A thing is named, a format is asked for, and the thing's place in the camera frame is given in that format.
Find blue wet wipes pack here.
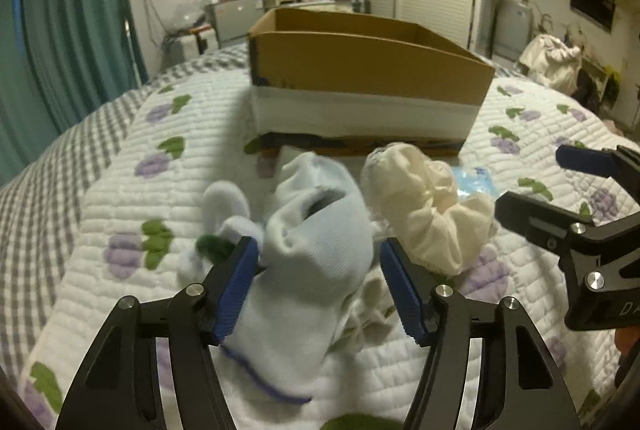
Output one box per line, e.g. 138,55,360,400
451,166,498,199

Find cream scrunchie cloth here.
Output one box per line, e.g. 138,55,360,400
360,143,496,276

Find light blue sock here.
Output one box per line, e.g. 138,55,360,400
222,152,374,404

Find white jacket on chair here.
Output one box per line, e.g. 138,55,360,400
518,34,582,96

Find white floral quilted mat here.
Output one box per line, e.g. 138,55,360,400
18,70,637,429

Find white crumpled cloth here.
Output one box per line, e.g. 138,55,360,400
330,268,398,354

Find grey checked bed cover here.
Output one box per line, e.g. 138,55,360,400
1,44,248,386

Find white sock with green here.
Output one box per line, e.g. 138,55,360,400
178,181,264,286

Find brown cardboard box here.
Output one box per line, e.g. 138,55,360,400
245,8,495,157

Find teal curtain left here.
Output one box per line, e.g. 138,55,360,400
1,0,149,182

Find white suitcase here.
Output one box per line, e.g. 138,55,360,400
178,25,219,60

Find grey mini fridge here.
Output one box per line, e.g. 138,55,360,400
205,0,265,48

